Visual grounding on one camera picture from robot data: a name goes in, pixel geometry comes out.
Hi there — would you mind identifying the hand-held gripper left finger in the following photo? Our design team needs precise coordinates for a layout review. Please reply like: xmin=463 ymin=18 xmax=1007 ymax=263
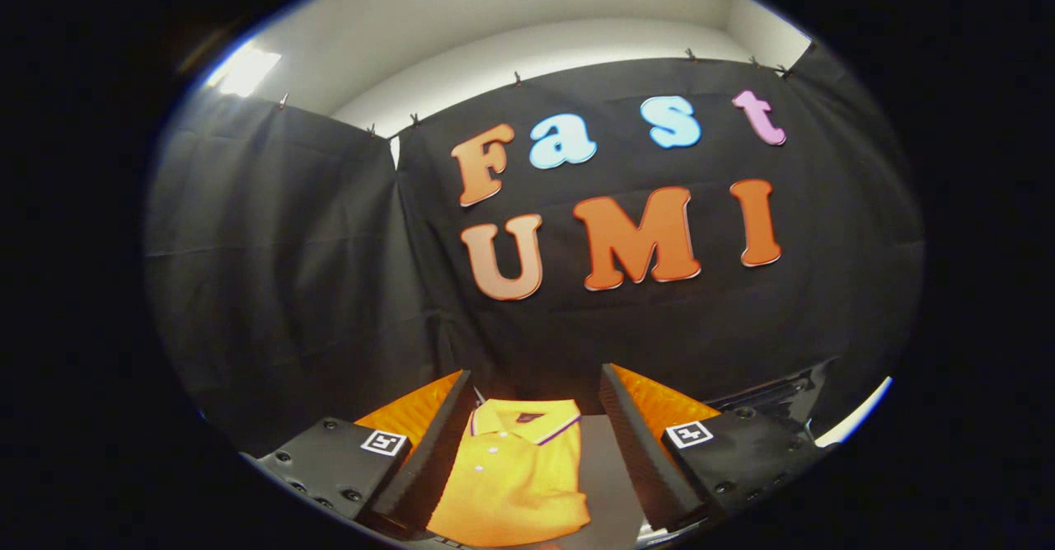
xmin=243 ymin=369 xmax=478 ymax=536

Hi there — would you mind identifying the grey cabinet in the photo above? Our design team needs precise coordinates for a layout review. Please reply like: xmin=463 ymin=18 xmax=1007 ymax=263
xmin=474 ymin=406 xmax=654 ymax=550

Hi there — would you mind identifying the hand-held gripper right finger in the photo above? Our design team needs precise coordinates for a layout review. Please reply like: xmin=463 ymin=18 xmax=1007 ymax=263
xmin=599 ymin=363 xmax=835 ymax=534

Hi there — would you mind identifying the narrow ceiling light strip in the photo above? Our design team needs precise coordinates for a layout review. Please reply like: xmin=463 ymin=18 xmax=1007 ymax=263
xmin=206 ymin=43 xmax=283 ymax=98

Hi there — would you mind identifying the glossy washing machine lid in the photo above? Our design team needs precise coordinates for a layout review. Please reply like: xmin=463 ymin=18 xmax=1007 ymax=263
xmin=707 ymin=357 xmax=840 ymax=445

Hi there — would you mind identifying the orange polo shirt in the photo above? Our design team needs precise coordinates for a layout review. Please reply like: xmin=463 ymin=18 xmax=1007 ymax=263
xmin=426 ymin=398 xmax=593 ymax=548

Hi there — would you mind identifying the white side table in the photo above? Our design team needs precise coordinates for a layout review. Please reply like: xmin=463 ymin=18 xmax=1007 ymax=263
xmin=812 ymin=376 xmax=894 ymax=449

